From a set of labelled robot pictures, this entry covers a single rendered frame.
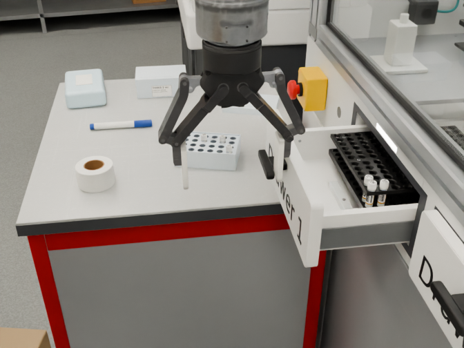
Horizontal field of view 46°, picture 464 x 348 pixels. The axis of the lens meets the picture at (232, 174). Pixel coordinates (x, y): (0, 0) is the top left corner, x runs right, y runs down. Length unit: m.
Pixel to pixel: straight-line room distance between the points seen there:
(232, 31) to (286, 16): 0.95
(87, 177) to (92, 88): 0.39
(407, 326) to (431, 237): 0.20
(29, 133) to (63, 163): 1.86
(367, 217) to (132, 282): 0.52
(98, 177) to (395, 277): 0.55
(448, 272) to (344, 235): 0.15
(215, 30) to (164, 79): 0.73
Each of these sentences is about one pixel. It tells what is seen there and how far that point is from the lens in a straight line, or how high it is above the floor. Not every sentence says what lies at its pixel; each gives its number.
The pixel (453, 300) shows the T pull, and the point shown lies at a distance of 0.64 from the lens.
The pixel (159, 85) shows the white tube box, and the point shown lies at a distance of 1.39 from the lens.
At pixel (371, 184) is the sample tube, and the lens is 0.80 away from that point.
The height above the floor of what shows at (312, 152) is 0.85.
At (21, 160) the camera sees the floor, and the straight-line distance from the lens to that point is 2.78.
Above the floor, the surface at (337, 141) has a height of 0.90.
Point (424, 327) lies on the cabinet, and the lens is 0.83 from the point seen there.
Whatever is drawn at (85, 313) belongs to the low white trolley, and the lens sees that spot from 1.16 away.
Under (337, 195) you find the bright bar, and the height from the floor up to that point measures 0.85.
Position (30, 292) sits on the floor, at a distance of 2.02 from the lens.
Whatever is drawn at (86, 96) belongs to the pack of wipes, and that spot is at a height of 0.79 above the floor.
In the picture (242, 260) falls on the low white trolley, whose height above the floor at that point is 0.62.
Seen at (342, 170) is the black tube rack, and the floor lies 0.87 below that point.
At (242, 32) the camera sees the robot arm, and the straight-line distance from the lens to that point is 0.66.
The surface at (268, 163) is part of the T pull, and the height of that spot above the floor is 0.91.
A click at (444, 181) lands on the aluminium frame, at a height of 0.97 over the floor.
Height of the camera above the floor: 1.34
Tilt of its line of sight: 32 degrees down
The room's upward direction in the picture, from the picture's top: straight up
